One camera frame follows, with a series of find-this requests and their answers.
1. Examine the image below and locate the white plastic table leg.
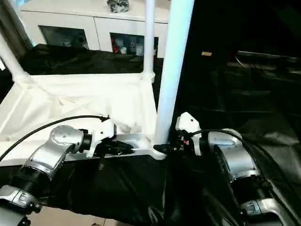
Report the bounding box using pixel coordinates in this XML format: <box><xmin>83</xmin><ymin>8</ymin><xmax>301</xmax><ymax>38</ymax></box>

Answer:
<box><xmin>154</xmin><ymin>0</ymin><xmax>196</xmax><ymax>148</ymax></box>
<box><xmin>0</xmin><ymin>32</ymin><xmax>31</xmax><ymax>82</ymax></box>
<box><xmin>142</xmin><ymin>0</ymin><xmax>156</xmax><ymax>81</ymax></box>

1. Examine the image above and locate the grey speckled ornament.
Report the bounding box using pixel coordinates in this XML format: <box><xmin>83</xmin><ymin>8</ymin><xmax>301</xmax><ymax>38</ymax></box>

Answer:
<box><xmin>107</xmin><ymin>0</ymin><xmax>130</xmax><ymax>13</ymax></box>

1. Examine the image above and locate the black mat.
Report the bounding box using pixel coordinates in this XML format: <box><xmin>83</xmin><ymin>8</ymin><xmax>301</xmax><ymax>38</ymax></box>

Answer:
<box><xmin>0</xmin><ymin>43</ymin><xmax>301</xmax><ymax>226</ymax></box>

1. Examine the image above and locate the white plastic table top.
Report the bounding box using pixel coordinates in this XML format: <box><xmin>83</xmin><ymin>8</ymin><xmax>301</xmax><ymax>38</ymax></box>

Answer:
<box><xmin>0</xmin><ymin>73</ymin><xmax>170</xmax><ymax>165</ymax></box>

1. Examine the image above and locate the long black bar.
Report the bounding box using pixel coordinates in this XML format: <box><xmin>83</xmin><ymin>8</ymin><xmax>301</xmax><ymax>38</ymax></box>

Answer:
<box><xmin>237</xmin><ymin>50</ymin><xmax>301</xmax><ymax>63</ymax></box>

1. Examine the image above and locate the white cabinet with glass doors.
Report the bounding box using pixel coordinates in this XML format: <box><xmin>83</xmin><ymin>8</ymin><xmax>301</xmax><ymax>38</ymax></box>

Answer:
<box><xmin>18</xmin><ymin>0</ymin><xmax>170</xmax><ymax>58</ymax></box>

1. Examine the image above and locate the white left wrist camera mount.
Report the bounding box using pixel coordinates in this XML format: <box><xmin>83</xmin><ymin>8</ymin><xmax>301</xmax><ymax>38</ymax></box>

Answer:
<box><xmin>86</xmin><ymin>119</ymin><xmax>118</xmax><ymax>158</ymax></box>

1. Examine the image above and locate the grey curtain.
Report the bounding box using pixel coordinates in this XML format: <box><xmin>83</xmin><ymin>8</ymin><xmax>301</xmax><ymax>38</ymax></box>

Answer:
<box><xmin>0</xmin><ymin>0</ymin><xmax>30</xmax><ymax>56</ymax></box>

